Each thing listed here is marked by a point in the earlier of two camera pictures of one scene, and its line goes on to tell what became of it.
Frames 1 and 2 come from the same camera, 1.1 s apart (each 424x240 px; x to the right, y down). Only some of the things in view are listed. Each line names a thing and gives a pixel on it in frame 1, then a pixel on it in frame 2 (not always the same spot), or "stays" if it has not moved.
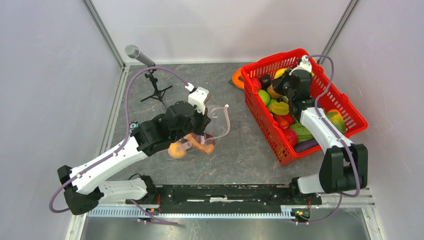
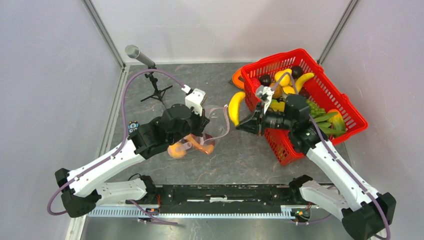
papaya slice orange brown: (207, 148) stays
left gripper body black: (196, 126) stays
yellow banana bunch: (279, 72) → (234, 107)
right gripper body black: (282, 87) → (275, 120)
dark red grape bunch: (211, 141) stays
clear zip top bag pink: (199, 144) stays
